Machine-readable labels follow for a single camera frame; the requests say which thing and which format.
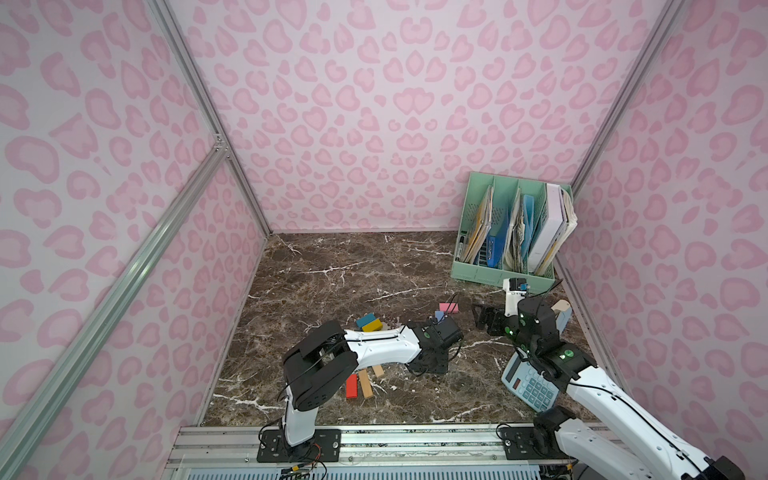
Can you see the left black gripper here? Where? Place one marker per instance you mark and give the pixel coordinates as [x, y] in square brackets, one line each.
[435, 357]

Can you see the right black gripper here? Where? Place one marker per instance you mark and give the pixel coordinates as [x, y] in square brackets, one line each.
[498, 318]

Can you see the pink block top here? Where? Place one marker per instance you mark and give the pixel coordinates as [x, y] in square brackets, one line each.
[449, 307]

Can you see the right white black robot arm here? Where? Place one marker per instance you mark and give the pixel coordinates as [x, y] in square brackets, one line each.
[648, 449]

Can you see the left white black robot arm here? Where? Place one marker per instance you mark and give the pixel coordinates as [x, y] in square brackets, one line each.
[319, 365]

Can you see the yellow block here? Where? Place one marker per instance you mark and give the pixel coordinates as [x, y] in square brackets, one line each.
[373, 326]

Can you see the light blue calculator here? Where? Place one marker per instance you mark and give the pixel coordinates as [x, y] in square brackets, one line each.
[522, 380]

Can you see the beige blue stapler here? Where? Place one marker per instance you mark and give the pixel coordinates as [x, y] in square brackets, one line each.
[563, 313]

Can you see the teal block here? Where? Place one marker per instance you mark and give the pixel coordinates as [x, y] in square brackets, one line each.
[365, 320]

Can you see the blue mesh folder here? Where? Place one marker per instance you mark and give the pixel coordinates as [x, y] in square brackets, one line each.
[496, 240]

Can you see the wooden block bottom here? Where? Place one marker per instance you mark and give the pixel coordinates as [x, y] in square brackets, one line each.
[365, 383]

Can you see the green desktop file organizer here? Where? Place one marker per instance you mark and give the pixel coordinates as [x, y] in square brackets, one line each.
[523, 199]

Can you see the red block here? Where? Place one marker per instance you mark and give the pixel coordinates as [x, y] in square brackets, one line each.
[351, 387]

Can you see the white binder folder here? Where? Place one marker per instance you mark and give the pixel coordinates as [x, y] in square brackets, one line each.
[550, 223]

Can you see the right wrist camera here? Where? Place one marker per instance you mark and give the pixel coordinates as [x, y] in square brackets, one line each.
[516, 290]

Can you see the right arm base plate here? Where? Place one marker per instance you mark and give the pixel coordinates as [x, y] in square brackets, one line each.
[523, 443]

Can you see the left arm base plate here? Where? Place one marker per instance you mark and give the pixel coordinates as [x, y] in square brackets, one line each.
[323, 446]

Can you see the aluminium mounting rail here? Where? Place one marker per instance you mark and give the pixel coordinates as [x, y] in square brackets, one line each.
[436, 451]

